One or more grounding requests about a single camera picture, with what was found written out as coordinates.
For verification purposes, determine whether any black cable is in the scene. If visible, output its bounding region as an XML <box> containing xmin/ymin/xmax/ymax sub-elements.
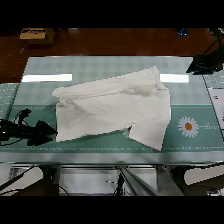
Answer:
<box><xmin>13</xmin><ymin>108</ymin><xmax>33</xmax><ymax>127</ymax></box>

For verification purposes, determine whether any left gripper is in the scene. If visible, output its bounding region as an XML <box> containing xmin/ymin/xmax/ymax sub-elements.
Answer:
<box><xmin>27</xmin><ymin>119</ymin><xmax>58</xmax><ymax>147</ymax></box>

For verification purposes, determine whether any silver frame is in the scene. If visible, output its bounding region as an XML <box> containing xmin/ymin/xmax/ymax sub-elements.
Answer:
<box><xmin>0</xmin><ymin>161</ymin><xmax>224</xmax><ymax>197</ymax></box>

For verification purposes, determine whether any white T-shirt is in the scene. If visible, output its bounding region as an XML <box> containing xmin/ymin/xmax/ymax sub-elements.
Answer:
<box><xmin>51</xmin><ymin>65</ymin><xmax>172</xmax><ymax>152</ymax></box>

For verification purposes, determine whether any cardboard box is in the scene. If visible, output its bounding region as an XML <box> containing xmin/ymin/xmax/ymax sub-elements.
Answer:
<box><xmin>18</xmin><ymin>28</ymin><xmax>56</xmax><ymax>46</ymax></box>

